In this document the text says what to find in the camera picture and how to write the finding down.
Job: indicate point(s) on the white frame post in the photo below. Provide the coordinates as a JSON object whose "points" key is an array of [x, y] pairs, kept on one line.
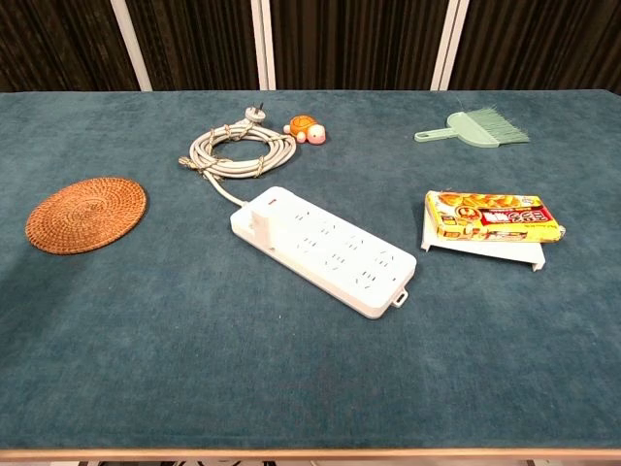
{"points": [[448, 43], [263, 43], [132, 43]]}

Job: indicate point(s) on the white power strip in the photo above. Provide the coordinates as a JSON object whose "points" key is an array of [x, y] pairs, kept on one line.
{"points": [[339, 252]]}

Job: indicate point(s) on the small green dustpan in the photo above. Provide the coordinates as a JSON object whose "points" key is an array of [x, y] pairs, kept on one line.
{"points": [[463, 127]]}

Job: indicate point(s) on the yellow curry box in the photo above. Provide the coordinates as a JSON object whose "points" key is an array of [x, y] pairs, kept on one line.
{"points": [[495, 216]]}

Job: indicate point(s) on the teal velvet table cloth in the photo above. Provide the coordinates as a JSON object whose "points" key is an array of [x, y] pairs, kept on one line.
{"points": [[194, 364]]}

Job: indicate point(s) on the small green brush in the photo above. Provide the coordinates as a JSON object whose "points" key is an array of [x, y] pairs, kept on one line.
{"points": [[504, 127]]}

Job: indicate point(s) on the round woven rattan coaster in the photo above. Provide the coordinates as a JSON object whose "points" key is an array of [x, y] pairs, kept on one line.
{"points": [[86, 216]]}

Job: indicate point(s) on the white cube charger adapter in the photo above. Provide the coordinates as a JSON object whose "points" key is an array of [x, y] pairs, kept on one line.
{"points": [[262, 224]]}

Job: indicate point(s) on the orange turtle toy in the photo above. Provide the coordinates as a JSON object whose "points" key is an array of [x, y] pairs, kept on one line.
{"points": [[303, 126]]}

